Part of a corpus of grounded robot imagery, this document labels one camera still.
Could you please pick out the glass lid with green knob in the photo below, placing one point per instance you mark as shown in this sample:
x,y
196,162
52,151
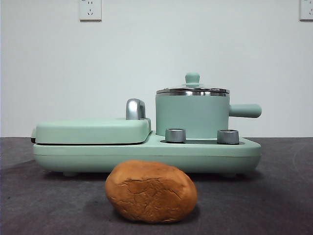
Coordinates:
x,y
193,77

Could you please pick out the brown potato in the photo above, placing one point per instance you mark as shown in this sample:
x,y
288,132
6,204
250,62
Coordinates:
x,y
151,193

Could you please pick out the silver control knob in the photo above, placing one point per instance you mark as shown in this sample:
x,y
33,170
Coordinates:
x,y
228,136
175,135

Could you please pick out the mint green breakfast machine base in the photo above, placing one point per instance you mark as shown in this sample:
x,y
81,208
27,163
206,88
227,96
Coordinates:
x,y
151,156

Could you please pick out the mint green griddle cover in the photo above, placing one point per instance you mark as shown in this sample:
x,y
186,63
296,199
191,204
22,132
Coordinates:
x,y
93,129

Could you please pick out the white wall socket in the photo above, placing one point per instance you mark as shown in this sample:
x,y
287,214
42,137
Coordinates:
x,y
90,11
306,9

